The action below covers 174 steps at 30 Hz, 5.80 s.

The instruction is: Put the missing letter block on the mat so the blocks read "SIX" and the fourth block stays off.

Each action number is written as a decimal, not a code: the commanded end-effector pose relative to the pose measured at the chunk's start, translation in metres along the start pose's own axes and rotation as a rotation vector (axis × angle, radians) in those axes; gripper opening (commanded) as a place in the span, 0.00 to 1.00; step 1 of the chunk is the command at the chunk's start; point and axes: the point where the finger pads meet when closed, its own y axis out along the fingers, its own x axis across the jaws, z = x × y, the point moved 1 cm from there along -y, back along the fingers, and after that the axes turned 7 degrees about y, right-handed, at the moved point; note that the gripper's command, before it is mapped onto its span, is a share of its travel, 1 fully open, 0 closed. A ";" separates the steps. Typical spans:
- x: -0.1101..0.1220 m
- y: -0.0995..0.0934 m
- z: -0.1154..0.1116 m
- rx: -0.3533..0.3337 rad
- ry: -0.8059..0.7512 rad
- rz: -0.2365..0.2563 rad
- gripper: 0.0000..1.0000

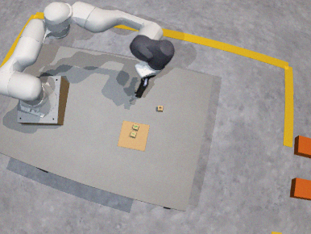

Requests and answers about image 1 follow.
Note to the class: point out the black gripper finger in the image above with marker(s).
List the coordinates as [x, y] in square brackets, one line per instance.
[141, 89]

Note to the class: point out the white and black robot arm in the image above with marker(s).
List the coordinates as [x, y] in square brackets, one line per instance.
[146, 46]

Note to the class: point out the tan square mat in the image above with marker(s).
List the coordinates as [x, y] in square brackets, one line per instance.
[139, 142]

